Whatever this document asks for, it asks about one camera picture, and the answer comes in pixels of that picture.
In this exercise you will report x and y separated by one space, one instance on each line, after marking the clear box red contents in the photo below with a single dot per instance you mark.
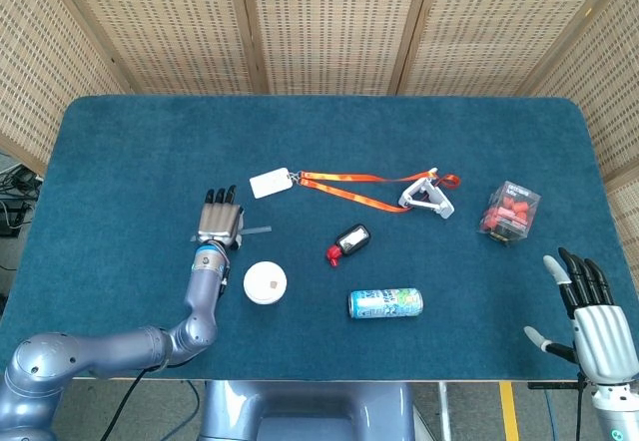
509 214

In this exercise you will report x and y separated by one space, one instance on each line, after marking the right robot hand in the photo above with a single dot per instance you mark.
601 341

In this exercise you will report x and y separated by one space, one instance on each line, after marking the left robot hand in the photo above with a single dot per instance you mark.
218 221

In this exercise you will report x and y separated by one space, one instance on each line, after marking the black bottle red cap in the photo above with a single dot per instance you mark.
353 239

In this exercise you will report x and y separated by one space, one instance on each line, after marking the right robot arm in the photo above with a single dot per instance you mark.
616 416

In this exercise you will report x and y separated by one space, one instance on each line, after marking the woven rattan screen panel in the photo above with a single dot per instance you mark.
499 27
165 27
45 62
609 87
334 27

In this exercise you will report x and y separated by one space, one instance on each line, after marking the black bar under table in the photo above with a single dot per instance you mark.
554 386

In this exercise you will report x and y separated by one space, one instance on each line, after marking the blue felt table cloth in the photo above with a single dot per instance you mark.
319 132

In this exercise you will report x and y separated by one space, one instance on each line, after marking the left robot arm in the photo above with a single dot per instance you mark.
125 346

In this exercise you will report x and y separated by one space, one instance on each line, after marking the light blue drink can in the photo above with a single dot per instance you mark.
387 304

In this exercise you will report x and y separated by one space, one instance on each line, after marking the white badge card holder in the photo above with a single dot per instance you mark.
269 182

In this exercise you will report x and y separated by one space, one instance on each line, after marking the metal table leg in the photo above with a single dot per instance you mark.
443 411

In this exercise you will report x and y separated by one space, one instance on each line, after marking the white clip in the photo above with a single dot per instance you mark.
444 209

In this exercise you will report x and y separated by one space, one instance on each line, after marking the grey robot torso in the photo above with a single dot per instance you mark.
229 411

